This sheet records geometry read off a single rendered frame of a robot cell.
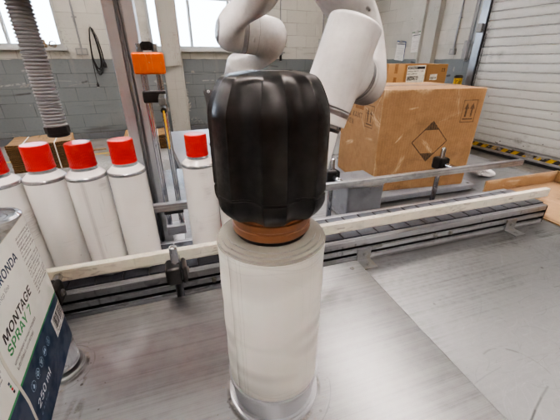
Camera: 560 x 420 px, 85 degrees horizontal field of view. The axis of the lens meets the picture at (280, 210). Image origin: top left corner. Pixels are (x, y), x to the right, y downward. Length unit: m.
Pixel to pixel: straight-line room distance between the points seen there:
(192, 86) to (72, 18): 1.85
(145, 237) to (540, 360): 0.58
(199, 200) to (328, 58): 0.29
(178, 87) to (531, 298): 5.72
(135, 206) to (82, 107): 5.58
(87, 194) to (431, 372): 0.48
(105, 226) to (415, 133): 0.75
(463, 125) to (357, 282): 0.63
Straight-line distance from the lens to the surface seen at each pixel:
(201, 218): 0.52
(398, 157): 0.91
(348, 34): 0.51
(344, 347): 0.40
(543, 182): 1.28
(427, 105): 0.92
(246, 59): 1.22
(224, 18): 1.11
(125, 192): 0.49
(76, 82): 6.03
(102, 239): 0.53
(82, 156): 0.49
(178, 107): 5.99
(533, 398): 0.51
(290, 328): 0.25
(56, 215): 0.53
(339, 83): 0.50
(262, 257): 0.21
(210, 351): 0.40
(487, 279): 0.68
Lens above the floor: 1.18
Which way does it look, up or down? 26 degrees down
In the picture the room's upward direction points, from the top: straight up
